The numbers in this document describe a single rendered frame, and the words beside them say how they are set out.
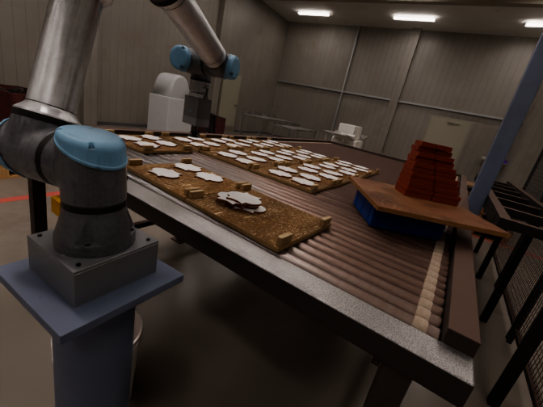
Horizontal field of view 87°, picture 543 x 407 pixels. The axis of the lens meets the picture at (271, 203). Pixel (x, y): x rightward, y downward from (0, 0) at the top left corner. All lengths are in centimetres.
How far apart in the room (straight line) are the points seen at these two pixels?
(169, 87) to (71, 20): 627
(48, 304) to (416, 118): 1199
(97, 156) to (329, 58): 1292
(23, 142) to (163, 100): 634
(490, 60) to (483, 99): 120
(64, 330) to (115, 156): 31
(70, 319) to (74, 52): 51
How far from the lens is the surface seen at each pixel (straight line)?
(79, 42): 76
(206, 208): 98
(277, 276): 72
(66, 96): 74
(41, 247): 73
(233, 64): 101
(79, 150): 61
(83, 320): 65
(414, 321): 76
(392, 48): 1275
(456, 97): 1223
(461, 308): 84
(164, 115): 698
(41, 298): 72
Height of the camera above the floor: 130
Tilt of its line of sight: 18 degrees down
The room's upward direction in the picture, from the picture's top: 12 degrees clockwise
